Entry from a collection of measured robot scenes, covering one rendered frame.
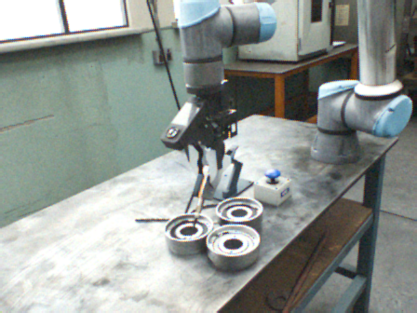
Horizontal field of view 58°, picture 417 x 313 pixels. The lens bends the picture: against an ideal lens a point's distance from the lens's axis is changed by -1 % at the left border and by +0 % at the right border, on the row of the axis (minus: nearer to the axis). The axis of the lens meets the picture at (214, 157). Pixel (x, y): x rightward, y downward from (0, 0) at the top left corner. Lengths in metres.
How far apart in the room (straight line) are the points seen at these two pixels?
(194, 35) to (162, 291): 0.46
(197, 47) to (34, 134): 1.73
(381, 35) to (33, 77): 1.78
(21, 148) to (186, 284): 1.71
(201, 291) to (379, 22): 0.71
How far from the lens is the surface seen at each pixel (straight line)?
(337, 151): 1.18
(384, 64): 1.04
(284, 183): 0.96
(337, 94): 1.14
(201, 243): 0.79
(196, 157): 0.77
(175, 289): 0.73
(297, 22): 2.95
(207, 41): 0.69
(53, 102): 2.34
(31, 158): 2.34
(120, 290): 0.76
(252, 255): 0.74
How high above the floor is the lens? 1.28
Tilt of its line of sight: 22 degrees down
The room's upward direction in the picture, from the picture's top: 4 degrees counter-clockwise
